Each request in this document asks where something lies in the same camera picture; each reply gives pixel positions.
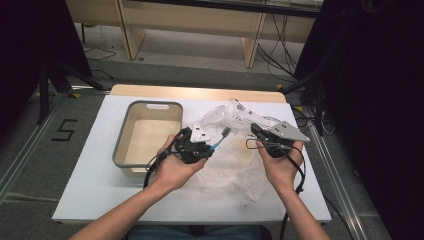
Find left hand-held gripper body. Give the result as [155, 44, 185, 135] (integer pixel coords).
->
[173, 122, 212, 165]

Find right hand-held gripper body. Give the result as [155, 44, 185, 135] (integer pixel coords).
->
[263, 121, 311, 158]

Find blue and grey toothbrush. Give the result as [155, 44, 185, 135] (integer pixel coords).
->
[209, 126, 232, 152]

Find clear plastic bag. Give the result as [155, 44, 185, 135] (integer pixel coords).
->
[191, 98, 284, 205]

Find beige basin with grey rim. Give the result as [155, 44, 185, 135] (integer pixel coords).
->
[112, 100, 184, 178]

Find person's left hand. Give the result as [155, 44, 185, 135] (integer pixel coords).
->
[151, 134, 208, 193]

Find person's right hand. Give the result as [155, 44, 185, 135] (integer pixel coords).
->
[255, 140, 305, 195]

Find black metal stand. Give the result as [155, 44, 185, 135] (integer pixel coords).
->
[279, 68, 335, 136]

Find person's blue jeans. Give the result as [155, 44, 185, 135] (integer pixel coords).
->
[126, 224, 273, 240]

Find light wooden desk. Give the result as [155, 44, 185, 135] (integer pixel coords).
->
[64, 0, 322, 70]

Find black tripod stand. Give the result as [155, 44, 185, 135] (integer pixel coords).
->
[35, 59, 105, 125]

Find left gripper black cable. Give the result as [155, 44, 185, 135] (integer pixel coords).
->
[143, 127, 188, 190]

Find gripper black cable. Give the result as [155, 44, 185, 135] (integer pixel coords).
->
[245, 138, 307, 240]
[143, 127, 188, 190]

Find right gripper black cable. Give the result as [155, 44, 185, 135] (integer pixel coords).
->
[245, 138, 307, 240]

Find black cables under desk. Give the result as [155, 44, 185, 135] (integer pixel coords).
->
[257, 13, 298, 80]

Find thin black floor cable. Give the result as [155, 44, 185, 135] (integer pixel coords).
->
[83, 46, 118, 62]

